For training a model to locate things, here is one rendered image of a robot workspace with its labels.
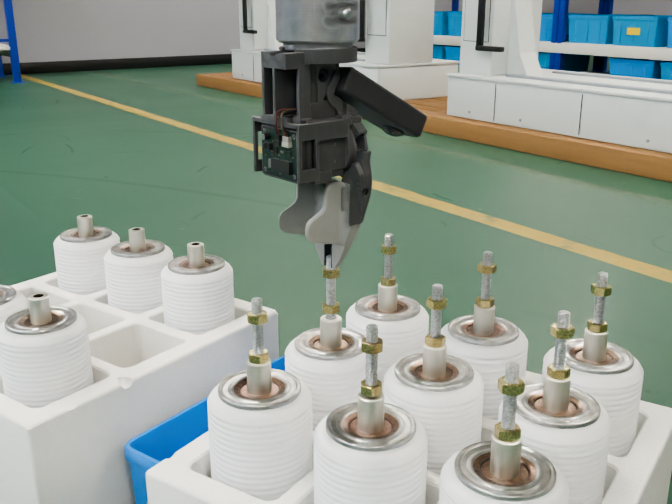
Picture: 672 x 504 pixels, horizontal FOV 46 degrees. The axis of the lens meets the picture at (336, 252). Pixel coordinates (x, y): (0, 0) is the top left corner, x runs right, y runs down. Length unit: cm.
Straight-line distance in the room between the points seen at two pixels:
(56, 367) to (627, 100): 247
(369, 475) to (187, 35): 696
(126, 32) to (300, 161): 660
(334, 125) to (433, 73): 361
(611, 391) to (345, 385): 25
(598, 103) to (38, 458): 258
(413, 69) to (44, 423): 354
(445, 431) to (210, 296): 42
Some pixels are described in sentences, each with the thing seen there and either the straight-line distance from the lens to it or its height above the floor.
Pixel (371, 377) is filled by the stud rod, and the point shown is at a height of 30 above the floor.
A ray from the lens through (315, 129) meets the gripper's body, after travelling 69.
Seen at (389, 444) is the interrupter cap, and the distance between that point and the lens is 64.
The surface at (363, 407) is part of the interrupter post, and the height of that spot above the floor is 27.
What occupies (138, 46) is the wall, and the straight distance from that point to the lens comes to 730.
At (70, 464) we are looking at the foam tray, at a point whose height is 12.
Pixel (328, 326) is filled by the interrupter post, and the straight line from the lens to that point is 80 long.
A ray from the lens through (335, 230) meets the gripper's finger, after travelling 75.
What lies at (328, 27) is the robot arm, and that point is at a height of 57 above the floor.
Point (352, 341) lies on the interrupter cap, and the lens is 82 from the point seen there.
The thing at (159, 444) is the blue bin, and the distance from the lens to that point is 96.
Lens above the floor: 59
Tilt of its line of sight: 18 degrees down
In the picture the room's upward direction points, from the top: straight up
